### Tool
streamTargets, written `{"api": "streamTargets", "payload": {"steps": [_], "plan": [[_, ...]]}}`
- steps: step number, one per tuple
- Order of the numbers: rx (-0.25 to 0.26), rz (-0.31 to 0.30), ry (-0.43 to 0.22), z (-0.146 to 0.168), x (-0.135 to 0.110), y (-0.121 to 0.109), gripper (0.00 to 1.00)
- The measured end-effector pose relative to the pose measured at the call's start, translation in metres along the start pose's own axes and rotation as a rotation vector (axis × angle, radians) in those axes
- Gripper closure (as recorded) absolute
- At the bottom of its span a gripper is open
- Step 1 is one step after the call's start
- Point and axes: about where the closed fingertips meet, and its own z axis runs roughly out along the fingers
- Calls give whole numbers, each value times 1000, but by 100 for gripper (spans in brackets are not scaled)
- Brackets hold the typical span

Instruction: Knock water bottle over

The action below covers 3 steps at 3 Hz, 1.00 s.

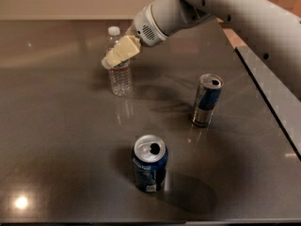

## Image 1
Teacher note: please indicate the clear plastic water bottle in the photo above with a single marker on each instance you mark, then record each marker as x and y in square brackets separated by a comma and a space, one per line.
[120, 76]

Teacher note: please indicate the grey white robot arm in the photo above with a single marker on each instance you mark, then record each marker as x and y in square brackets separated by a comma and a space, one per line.
[271, 32]

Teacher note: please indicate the grey side table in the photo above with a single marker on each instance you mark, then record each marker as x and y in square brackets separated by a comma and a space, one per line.
[283, 104]

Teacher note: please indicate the dark blue soda can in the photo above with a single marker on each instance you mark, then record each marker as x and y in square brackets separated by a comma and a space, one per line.
[149, 157]

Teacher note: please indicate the slim blue silver energy can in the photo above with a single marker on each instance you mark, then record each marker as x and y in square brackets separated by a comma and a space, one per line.
[209, 90]

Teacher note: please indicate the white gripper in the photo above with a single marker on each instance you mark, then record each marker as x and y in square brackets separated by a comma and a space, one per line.
[145, 27]

